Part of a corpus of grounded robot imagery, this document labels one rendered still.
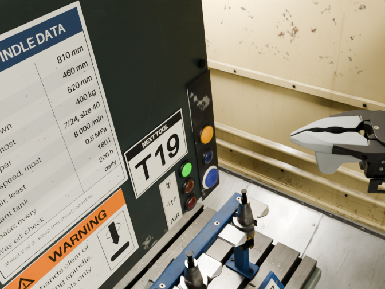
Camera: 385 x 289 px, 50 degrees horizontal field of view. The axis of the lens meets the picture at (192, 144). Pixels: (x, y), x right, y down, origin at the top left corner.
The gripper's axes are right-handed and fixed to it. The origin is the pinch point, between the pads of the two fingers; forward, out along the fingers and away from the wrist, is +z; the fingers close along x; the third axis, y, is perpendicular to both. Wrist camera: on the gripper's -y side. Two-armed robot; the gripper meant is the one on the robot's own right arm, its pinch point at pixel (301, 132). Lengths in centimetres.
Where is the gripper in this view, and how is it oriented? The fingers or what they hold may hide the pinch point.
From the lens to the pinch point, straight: 54.9
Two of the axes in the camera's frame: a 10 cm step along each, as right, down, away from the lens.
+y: 1.0, 7.8, 6.2
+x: 1.3, -6.3, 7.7
